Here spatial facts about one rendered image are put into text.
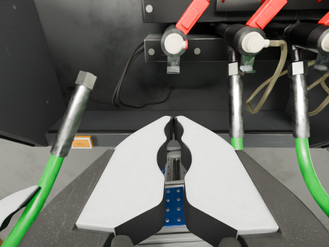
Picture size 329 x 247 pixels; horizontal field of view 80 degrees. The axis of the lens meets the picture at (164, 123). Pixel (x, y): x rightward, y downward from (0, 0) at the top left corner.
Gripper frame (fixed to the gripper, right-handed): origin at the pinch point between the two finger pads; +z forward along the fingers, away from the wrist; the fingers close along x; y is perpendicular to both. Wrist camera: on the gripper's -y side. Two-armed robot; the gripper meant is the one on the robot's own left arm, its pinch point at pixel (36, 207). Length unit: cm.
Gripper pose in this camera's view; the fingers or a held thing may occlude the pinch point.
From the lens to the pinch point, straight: 23.6
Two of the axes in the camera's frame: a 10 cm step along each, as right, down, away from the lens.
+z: 5.5, -7.6, 3.5
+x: 8.0, 6.0, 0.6
